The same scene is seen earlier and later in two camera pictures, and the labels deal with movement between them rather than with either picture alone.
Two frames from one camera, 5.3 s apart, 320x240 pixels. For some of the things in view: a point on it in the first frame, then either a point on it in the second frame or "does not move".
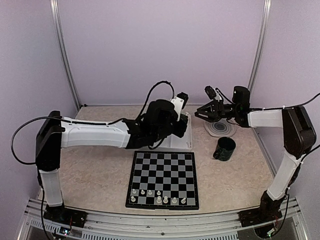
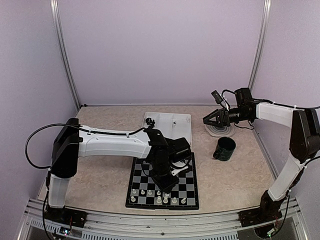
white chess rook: [165, 200] does not move
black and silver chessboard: [163, 180] does not move
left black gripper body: [180, 132] → [163, 183]
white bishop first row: [174, 200] does not move
